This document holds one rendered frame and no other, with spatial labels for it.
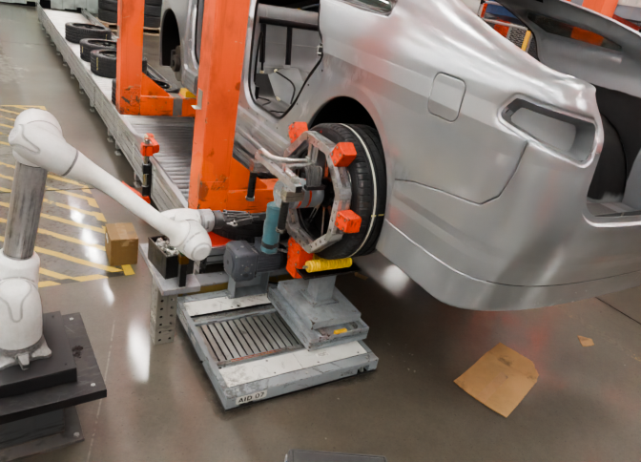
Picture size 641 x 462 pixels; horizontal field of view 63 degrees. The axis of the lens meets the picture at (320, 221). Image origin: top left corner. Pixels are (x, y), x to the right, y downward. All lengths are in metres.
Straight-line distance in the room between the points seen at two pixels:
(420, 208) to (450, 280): 0.30
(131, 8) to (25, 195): 2.60
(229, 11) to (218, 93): 0.37
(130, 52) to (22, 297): 2.77
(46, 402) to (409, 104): 1.71
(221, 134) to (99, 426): 1.41
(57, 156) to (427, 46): 1.35
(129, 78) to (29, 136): 2.74
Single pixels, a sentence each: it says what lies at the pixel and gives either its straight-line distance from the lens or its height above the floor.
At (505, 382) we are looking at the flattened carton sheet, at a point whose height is 0.01.
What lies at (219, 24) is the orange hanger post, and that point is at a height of 1.51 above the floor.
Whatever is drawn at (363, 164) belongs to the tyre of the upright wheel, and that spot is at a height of 1.08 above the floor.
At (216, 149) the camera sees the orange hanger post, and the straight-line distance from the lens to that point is 2.71.
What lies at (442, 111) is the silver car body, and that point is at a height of 1.42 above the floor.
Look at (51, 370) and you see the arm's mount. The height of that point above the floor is 0.36.
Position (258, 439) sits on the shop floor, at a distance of 2.39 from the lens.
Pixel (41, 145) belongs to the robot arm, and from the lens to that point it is 1.84.
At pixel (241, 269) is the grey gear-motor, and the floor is 0.32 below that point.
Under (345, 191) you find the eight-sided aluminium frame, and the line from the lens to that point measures 2.27.
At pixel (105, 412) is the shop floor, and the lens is 2.49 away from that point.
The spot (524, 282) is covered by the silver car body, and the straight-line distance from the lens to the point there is 2.03.
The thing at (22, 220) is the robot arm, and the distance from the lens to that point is 2.13.
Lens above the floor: 1.76
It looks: 24 degrees down
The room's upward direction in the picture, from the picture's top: 11 degrees clockwise
